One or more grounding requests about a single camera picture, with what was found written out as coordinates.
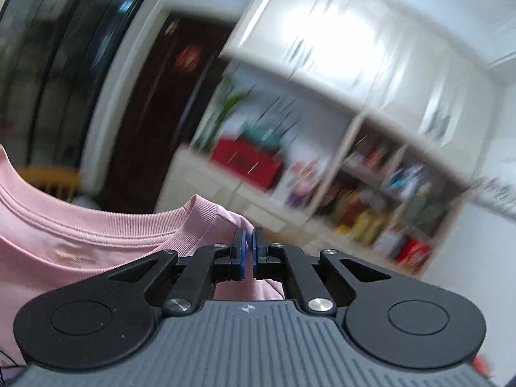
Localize green plant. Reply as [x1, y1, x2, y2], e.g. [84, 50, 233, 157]
[207, 76, 253, 146]

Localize red box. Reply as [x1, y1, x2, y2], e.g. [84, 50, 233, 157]
[210, 138, 285, 192]

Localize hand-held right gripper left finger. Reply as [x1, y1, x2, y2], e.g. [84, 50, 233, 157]
[108, 229, 248, 317]

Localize white shelf cabinet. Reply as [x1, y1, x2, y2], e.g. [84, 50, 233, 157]
[173, 64, 472, 279]

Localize red door ornament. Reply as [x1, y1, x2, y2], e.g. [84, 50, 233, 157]
[176, 46, 202, 71]

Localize colourful shelf goods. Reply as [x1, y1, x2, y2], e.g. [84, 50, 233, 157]
[322, 137, 448, 271]

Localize dark glass door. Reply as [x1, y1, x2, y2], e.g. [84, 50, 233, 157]
[0, 0, 154, 170]

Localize dark wooden door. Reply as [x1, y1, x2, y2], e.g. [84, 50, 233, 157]
[105, 12, 238, 214]

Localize pink printed t-shirt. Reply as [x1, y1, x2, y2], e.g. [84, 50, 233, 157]
[0, 144, 285, 372]

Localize white wall cabinet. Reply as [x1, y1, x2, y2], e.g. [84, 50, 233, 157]
[220, 0, 498, 150]

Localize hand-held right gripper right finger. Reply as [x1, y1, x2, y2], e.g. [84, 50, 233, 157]
[252, 228, 392, 315]

